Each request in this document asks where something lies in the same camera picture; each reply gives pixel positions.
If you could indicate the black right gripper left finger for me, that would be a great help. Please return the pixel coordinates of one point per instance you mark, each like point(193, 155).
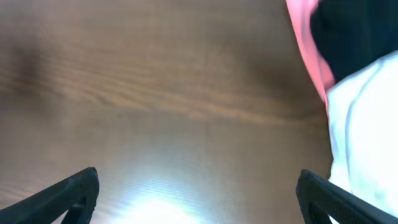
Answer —
point(74, 197)

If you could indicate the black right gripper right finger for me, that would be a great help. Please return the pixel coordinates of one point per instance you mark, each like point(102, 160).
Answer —
point(321, 202)

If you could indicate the white garment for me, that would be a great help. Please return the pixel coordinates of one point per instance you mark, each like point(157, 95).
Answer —
point(362, 112)

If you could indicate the black garment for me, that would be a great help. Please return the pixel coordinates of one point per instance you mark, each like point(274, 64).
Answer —
point(351, 34)

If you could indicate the pink garment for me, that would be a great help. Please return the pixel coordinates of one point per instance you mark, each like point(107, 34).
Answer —
point(319, 71)

